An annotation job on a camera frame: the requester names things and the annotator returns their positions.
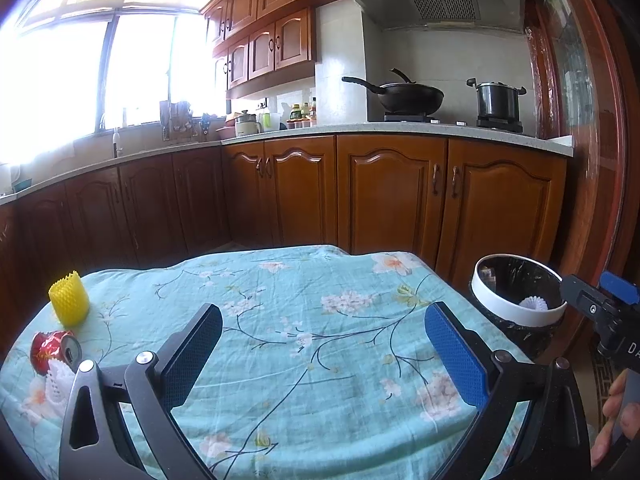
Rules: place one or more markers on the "small white foam net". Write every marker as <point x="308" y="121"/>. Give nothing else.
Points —
<point x="57" y="385"/>

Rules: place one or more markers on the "pale plastic jug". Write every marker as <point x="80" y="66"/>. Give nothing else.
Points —
<point x="268" y="120"/>

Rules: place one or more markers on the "large white foam fruit net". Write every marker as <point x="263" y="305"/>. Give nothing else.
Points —
<point x="532" y="304"/>

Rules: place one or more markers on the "black gas stove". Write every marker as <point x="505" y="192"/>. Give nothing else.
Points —
<point x="450" y="121"/>

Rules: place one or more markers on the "kitchen window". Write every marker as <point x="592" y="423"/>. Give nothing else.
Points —
<point x="140" y="70"/>

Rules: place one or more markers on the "teal floral tablecloth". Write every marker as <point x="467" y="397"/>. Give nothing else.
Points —
<point x="300" y="310"/>

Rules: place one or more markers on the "yellow foam fruit net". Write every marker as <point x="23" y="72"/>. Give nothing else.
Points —
<point x="70" y="300"/>

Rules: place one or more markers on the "dark sauce bottle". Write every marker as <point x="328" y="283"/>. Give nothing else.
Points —
<point x="313" y="109"/>

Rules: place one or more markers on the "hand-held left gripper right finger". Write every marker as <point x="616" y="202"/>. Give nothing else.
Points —
<point x="455" y="355"/>

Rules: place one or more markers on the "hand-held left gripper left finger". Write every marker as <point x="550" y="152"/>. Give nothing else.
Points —
<point x="195" y="355"/>

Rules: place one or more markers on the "white rice cooker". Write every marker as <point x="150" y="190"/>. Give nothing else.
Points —
<point x="247" y="126"/>

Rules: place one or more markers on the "wooden base cabinets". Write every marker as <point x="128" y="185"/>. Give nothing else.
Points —
<point x="390" y="195"/>

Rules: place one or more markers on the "crushed red can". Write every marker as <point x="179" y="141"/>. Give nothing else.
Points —
<point x="52" y="352"/>

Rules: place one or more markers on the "knife and utensil rack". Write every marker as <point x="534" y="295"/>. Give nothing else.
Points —
<point x="175" y="115"/>

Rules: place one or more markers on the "white countertop appliance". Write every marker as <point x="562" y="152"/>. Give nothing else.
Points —
<point x="5" y="177"/>

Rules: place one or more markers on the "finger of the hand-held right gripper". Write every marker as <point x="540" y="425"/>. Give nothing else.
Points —
<point x="585" y="297"/>
<point x="622" y="289"/>

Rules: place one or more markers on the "wooden door frame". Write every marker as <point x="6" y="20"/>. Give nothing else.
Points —
<point x="607" y="135"/>

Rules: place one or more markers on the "chrome faucet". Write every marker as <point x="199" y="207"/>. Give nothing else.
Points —
<point x="102" y="122"/>

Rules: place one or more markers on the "person's right hand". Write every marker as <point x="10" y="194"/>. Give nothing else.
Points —
<point x="632" y="405"/>

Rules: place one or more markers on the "black wok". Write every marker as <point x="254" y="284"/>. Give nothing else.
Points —
<point x="410" y="97"/>

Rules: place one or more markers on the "white hanging bottle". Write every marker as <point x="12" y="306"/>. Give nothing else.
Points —
<point x="117" y="141"/>

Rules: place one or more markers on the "steel cooking pot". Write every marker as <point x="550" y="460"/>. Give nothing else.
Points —
<point x="497" y="100"/>

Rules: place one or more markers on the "white rimmed trash bin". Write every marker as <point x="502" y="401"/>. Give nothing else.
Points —
<point x="492" y="301"/>
<point x="530" y="280"/>

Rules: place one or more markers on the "small bottle on sill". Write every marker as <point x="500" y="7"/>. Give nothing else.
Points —
<point x="124" y="117"/>

